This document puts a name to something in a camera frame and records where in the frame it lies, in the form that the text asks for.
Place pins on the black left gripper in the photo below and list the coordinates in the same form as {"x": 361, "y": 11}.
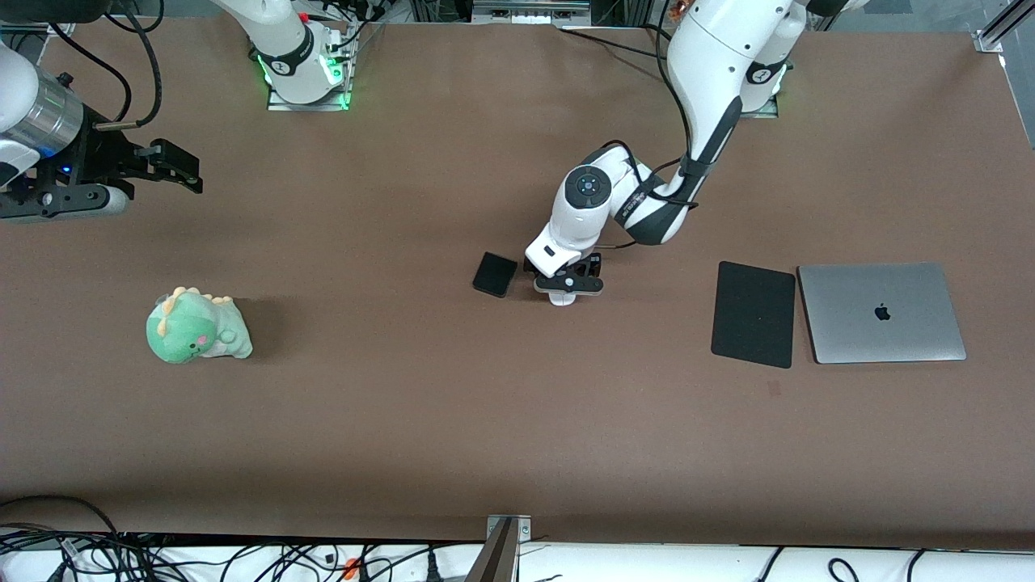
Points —
{"x": 593, "y": 263}

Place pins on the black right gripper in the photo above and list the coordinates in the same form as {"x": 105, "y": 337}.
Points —
{"x": 103, "y": 155}

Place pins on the white computer mouse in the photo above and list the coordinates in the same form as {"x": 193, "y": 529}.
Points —
{"x": 562, "y": 299}

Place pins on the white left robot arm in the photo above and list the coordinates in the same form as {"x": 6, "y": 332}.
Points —
{"x": 711, "y": 73}

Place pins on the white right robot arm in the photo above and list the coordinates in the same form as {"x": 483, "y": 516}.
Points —
{"x": 283, "y": 48}

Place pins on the black square phone stand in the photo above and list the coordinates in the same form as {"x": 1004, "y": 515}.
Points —
{"x": 495, "y": 275}

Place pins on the black mouse pad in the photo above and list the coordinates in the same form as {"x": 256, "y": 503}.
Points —
{"x": 754, "y": 314}

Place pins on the green dinosaur plush toy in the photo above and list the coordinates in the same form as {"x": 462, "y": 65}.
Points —
{"x": 194, "y": 327}

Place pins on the silver closed laptop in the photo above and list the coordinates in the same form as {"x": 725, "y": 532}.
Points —
{"x": 881, "y": 313}

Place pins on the orange plug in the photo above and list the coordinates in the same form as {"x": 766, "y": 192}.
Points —
{"x": 350, "y": 568}

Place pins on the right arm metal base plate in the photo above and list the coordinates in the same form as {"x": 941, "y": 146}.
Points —
{"x": 311, "y": 99}

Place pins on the aluminium profile post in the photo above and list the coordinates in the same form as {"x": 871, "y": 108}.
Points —
{"x": 501, "y": 550}

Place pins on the aluminium frame corner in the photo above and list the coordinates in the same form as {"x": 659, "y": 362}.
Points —
{"x": 1003, "y": 28}

